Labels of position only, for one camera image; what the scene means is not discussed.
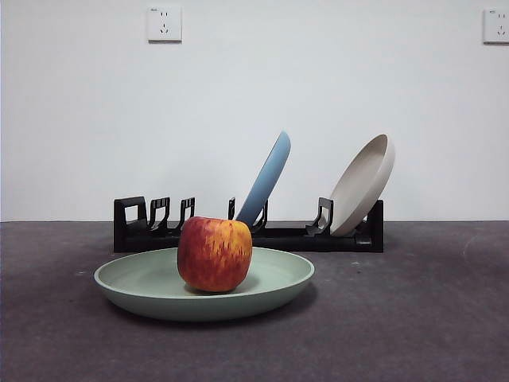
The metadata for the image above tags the blue plate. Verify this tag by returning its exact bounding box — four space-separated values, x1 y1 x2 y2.
234 130 293 228

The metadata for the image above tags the beige plate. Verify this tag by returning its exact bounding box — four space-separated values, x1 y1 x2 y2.
328 133 397 236

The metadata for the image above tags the red yellow apple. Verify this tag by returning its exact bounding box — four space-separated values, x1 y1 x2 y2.
177 216 254 295

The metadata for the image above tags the black plate rack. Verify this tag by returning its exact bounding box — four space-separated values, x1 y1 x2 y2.
113 195 385 254

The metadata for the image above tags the green plate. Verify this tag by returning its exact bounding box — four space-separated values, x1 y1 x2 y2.
93 245 316 322

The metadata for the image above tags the white wall socket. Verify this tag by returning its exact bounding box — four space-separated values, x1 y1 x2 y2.
147 5 184 44
482 8 509 45

